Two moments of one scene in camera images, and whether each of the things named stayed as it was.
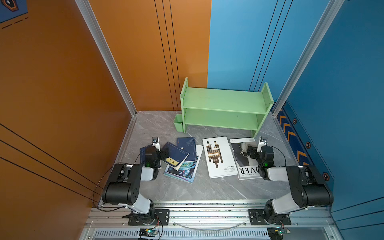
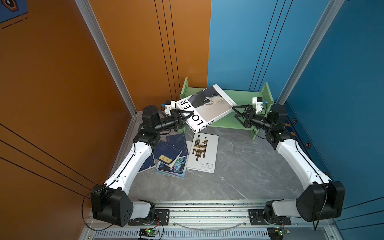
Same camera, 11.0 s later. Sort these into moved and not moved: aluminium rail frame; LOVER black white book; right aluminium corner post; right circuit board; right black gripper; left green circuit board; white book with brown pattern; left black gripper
Moved: LOVER black white book; left black gripper; right black gripper; white book with brown pattern
Not moved: right circuit board; right aluminium corner post; aluminium rail frame; left green circuit board
